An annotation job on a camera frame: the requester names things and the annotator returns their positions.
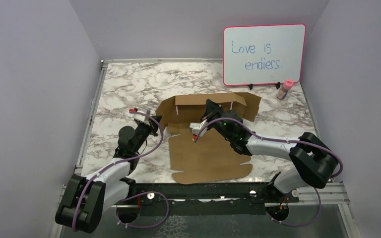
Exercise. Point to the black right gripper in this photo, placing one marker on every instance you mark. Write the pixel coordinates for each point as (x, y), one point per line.
(212, 109)

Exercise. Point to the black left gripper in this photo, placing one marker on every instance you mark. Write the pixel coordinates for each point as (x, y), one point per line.
(153, 125)

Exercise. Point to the brown cardboard box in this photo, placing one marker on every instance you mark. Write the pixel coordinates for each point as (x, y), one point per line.
(211, 158)

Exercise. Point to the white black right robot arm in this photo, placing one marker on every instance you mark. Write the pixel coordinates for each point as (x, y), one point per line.
(314, 163)

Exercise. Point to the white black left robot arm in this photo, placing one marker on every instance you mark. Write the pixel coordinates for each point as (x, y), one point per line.
(85, 199)

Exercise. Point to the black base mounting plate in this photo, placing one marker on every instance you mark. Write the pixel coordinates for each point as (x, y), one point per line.
(200, 199)

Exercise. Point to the pink framed whiteboard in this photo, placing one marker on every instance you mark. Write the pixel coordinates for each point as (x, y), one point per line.
(263, 54)

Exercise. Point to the pink lidded marker jar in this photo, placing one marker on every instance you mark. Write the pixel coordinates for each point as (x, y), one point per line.
(285, 88)

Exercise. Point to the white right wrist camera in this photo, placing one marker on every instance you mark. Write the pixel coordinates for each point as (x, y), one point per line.
(198, 129)

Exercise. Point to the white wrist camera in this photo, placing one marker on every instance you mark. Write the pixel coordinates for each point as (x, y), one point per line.
(141, 111)
(198, 129)

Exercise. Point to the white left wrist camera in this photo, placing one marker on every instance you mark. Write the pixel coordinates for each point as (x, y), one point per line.
(141, 111)

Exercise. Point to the aluminium front frame rail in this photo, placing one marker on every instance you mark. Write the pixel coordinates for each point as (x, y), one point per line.
(318, 214)

